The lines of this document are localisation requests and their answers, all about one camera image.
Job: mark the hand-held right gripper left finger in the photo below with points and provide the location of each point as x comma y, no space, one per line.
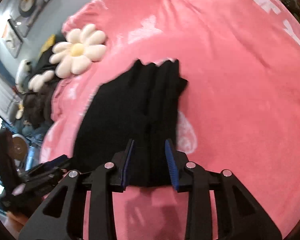
128,160

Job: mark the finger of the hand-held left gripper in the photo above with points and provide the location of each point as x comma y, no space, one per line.
56,161
50,173

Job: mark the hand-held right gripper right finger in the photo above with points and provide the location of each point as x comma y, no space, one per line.
170,160

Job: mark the black garment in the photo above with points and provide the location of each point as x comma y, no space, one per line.
130,110

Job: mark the person's left hand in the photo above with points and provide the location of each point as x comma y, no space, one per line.
16,223

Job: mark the round wooden disc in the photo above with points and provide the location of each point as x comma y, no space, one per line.
18,147

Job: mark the blue bottle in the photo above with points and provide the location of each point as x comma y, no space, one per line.
30,158

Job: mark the dark brown plush toy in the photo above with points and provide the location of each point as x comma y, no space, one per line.
38,107

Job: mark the small white daisy pillow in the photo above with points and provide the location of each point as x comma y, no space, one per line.
40,80

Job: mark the white plush toy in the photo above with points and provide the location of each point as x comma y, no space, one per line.
23,75

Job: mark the pink printed blanket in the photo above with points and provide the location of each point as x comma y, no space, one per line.
240,92

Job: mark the black and yellow cushion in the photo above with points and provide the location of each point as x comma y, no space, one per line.
46,55

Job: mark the large white daisy pillow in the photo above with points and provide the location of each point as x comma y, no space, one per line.
76,51

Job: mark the framed round plate picture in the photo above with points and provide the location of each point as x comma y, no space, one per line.
31,3

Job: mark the framed orange wall picture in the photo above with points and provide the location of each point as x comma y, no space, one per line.
11,38

